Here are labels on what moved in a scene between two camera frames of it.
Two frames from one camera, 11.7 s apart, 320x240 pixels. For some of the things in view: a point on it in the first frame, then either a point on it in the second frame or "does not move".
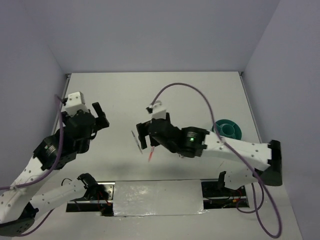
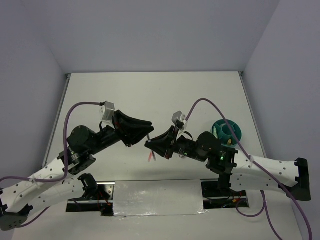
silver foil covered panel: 155,197 does not move
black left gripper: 102,121 → 130,136
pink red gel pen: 152,148 does not move
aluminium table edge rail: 240,73 does not move
